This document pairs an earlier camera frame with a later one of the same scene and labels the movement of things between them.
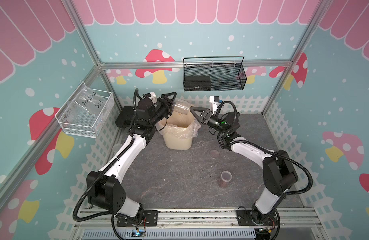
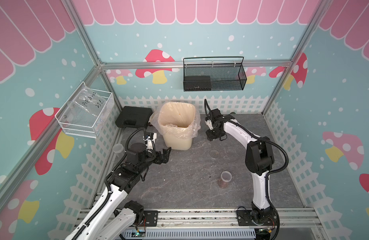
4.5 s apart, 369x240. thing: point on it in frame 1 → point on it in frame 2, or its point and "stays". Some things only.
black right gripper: [205, 118] → [209, 136]
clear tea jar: [116, 147] stays
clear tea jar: [226, 177] stays
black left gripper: [167, 106] → [165, 155]
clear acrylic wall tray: [86, 112] stays
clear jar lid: [214, 153] stays
